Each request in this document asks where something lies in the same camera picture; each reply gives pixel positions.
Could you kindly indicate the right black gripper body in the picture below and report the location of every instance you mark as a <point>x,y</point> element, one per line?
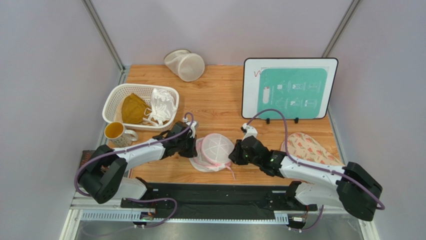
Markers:
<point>237,152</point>

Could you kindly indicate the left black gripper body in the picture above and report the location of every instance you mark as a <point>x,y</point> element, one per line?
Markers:
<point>186,147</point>

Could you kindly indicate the white mesh laundry bag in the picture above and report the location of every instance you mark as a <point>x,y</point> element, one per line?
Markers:
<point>213,153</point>

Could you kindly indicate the white bra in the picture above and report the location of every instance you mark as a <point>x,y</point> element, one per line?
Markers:
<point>163,107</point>

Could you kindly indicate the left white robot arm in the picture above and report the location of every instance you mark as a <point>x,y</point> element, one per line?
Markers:
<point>103,176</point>

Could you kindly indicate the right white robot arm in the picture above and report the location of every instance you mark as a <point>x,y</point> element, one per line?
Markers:
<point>349,187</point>

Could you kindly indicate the beige mesh laundry bag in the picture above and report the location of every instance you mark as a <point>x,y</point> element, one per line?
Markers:
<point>186,65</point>

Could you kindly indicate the floral pink cloth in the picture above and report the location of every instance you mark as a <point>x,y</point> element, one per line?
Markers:
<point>303,146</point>

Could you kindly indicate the white plastic basket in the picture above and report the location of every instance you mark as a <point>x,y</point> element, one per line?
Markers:
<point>112,108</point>

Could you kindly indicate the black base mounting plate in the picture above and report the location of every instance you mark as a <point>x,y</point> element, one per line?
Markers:
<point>219,200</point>

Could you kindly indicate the mustard yellow cloth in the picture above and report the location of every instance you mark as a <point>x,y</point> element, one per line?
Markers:
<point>134,110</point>

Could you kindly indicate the patterned ceramic mug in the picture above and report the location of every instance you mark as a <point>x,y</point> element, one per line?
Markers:
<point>119,135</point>

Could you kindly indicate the whiteboard with teal sheet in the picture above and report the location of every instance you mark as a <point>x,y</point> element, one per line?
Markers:
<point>298,88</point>

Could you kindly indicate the dark brown book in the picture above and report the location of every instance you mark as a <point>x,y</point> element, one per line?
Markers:
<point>85,157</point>

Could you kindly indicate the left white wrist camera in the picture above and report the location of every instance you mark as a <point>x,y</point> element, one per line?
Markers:
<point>190,122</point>

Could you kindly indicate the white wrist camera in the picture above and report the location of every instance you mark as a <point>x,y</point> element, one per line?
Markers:
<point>248,131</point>
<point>190,122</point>

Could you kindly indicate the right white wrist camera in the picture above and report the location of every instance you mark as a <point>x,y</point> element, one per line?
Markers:
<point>248,131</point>

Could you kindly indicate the aluminium slotted rail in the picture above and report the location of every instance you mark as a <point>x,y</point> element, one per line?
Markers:
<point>111,211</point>

